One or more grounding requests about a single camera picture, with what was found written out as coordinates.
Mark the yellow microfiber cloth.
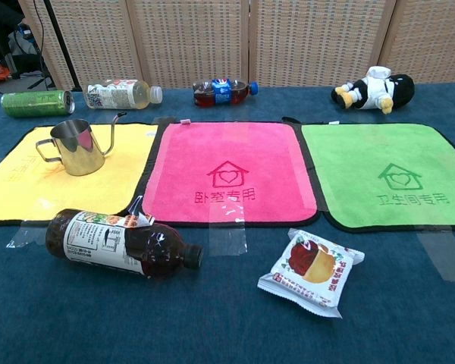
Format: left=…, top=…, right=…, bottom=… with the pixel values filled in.
left=0, top=121, right=160, bottom=227

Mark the Pepsi cola bottle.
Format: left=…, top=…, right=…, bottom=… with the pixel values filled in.
left=192, top=77, right=259, bottom=108

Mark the white snack packet fruit print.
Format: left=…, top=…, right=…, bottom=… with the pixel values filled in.
left=256, top=227, right=366, bottom=319

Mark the woven wooden folding screen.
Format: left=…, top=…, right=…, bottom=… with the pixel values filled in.
left=17, top=0, right=455, bottom=92

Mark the blue table cloth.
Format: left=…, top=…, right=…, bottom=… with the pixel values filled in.
left=0, top=81, right=455, bottom=364

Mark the black stand pole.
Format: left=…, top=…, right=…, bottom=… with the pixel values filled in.
left=46, top=0, right=83, bottom=92

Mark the clear bottle pale yellow drink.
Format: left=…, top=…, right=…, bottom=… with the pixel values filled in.
left=83, top=78, right=164, bottom=111

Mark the pink microfiber cloth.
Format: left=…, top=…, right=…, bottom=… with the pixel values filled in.
left=140, top=120, right=319, bottom=228

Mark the dark tea bottle torn label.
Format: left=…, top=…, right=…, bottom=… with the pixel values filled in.
left=45, top=195, right=205, bottom=280

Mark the black white plush penguin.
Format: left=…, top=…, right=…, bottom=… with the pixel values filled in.
left=330, top=65, right=416, bottom=115

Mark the green microfiber cloth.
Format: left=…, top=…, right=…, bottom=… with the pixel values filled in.
left=299, top=121, right=455, bottom=233

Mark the stainless steel gooseneck pitcher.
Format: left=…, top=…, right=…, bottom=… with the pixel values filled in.
left=35, top=111, right=128, bottom=177

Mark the black hanging cable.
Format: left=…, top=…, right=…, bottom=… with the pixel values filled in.
left=36, top=0, right=56, bottom=90

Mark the green drink can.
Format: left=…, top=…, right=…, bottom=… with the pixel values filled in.
left=0, top=89, right=76, bottom=118

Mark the clear tape strip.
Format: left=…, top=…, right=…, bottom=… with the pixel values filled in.
left=5, top=221, right=51, bottom=249
left=416, top=226, right=455, bottom=284
left=208, top=218, right=248, bottom=256

